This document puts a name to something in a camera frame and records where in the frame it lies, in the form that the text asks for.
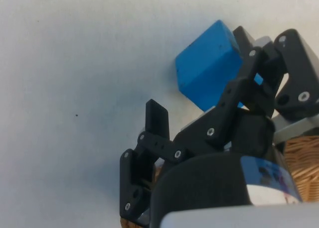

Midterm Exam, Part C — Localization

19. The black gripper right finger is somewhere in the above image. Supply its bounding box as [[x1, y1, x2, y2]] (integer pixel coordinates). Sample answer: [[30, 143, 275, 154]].
[[205, 26, 319, 144]]

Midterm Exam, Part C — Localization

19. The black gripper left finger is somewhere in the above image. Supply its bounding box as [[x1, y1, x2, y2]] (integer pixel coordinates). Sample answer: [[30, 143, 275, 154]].
[[119, 100, 188, 219]]

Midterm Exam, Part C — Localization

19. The blue cube block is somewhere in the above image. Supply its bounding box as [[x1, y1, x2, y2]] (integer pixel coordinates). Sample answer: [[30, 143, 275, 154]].
[[175, 19, 265, 112]]

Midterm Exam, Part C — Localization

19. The wicker basket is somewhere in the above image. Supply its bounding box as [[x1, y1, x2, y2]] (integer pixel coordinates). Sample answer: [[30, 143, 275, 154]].
[[119, 135, 319, 228]]

